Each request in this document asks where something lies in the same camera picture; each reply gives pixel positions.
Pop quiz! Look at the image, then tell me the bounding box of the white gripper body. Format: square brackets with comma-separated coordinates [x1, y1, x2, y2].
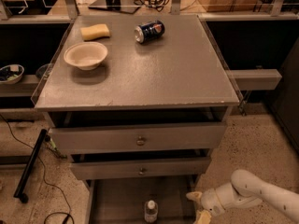
[201, 189, 225, 217]

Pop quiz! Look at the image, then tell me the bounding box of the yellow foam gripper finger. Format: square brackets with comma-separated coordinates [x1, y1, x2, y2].
[186, 191, 203, 208]
[193, 210, 211, 224]

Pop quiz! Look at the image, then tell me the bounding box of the clear plastic water bottle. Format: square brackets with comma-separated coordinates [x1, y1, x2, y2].
[144, 200, 158, 223]

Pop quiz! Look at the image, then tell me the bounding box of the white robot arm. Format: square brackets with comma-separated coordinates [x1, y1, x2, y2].
[186, 169, 299, 224]

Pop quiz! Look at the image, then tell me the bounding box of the grey top drawer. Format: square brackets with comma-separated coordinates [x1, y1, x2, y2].
[50, 122, 226, 154]

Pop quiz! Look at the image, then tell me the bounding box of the grey drawer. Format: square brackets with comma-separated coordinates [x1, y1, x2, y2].
[70, 157, 211, 180]
[50, 122, 226, 154]

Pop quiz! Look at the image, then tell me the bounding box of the open bottom drawer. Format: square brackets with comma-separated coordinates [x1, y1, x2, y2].
[85, 176, 195, 224]

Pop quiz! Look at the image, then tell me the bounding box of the grey middle drawer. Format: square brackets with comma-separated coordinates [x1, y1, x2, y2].
[70, 157, 211, 180]

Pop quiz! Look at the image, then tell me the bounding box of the grey drawer cabinet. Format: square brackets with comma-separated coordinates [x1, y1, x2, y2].
[34, 14, 241, 224]

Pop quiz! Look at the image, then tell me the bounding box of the grey right side shelf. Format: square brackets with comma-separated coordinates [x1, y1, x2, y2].
[227, 69, 282, 91]

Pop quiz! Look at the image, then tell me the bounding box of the blue pepsi can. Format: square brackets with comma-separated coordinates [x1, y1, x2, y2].
[135, 21, 165, 44]

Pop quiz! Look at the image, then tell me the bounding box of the black bar on floor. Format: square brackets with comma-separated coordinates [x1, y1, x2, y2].
[14, 129, 47, 203]

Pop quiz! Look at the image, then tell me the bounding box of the white paper bowl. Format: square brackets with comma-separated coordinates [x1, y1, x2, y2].
[64, 42, 108, 70]

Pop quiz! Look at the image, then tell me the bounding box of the yellow sponge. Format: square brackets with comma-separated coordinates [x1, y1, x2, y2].
[80, 24, 110, 41]

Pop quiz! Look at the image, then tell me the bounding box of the dark bowl on shelf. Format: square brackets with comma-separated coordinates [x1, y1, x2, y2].
[36, 63, 53, 79]

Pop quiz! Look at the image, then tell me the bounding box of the black monitor stand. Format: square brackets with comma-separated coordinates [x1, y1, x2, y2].
[88, 0, 141, 14]

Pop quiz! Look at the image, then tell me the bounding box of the white bowl with items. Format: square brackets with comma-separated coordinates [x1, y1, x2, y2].
[0, 64, 24, 84]

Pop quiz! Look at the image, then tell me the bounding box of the black floor cable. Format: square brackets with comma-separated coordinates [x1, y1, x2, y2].
[0, 114, 76, 224]

